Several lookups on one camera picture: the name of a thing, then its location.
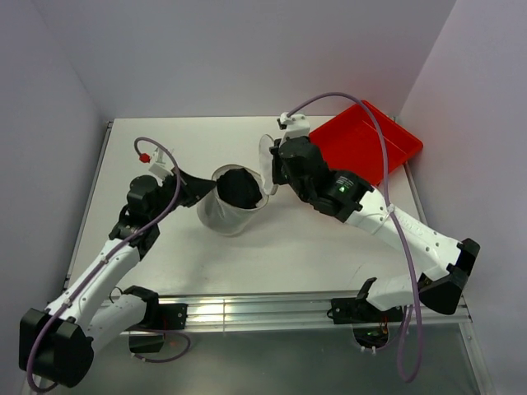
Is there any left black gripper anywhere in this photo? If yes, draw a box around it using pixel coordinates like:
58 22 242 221
149 166 217 224

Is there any black garment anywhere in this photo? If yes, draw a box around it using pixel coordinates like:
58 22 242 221
217 168 263 210

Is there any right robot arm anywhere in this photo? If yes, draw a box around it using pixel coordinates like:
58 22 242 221
259 137 481 321

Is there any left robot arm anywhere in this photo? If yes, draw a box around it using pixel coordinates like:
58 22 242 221
19 170 216 393

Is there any red plastic tray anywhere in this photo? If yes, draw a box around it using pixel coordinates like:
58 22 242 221
310 103 423 185

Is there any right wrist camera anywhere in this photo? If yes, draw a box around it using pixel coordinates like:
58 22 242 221
277 112 310 143

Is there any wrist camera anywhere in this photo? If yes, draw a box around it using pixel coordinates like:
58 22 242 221
138 148 174 180
277 112 310 143

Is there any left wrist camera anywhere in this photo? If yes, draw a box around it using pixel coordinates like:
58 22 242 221
138 148 174 180

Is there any aluminium rail frame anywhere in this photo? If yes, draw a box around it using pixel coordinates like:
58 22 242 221
20 118 495 395

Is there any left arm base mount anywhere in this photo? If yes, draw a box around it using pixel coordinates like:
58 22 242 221
128 303 191 363

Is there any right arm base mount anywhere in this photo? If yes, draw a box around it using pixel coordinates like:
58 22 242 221
326 277 407 356

